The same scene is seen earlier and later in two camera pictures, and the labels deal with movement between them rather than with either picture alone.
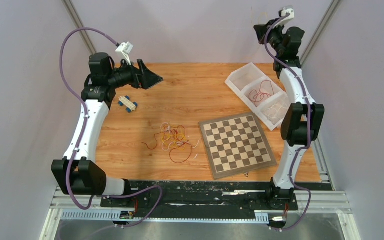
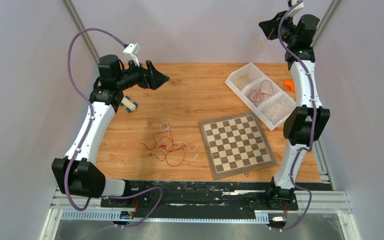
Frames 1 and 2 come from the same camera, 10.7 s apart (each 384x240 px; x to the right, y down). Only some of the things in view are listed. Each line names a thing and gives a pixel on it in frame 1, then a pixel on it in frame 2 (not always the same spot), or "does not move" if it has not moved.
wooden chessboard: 236,145 does not move
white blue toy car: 124,101 does not move
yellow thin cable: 260,15 to 241,76
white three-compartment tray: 264,95 does not move
